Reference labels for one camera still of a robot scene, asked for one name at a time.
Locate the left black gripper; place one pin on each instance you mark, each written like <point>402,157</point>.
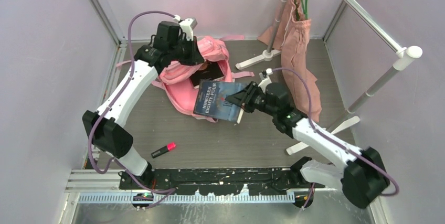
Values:
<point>195,57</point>

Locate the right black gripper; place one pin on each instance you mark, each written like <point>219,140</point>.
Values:
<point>245,96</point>

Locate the Moon and Sixpence book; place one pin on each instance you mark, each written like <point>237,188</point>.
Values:
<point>208,71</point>

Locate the Nineteen Eighty-Four blue book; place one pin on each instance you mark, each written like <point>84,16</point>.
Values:
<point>211,100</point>

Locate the pink student backpack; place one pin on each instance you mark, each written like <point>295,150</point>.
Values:
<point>175,79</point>

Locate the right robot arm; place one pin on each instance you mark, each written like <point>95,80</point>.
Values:
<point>359,174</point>

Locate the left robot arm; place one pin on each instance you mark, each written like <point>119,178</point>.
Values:
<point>105,127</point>

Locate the pink hanging trousers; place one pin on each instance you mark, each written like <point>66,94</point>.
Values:
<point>292,39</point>

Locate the pink capped black marker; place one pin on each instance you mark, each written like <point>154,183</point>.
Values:
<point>163,150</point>

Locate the white metal clothes rack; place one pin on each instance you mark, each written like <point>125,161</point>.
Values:
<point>406,56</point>

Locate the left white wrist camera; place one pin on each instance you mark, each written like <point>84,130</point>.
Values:
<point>187,25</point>

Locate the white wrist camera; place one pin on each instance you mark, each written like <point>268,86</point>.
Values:
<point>265,79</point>
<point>187,25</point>

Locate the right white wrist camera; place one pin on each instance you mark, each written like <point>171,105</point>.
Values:
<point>265,79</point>

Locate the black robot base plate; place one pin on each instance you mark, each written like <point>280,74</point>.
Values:
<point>226,181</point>

